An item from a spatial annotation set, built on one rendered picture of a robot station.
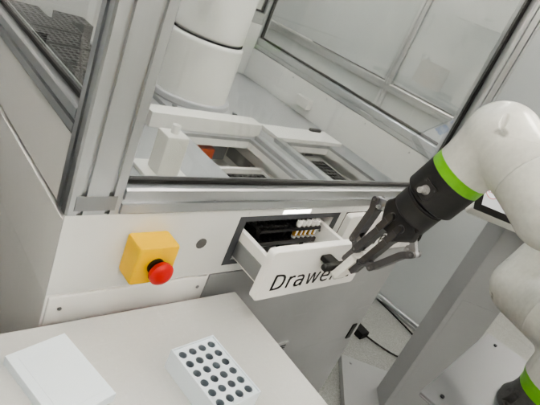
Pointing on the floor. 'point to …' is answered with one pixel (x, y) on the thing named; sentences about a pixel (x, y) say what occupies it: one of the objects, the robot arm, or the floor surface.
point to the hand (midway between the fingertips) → (348, 265)
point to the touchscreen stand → (435, 329)
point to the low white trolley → (156, 373)
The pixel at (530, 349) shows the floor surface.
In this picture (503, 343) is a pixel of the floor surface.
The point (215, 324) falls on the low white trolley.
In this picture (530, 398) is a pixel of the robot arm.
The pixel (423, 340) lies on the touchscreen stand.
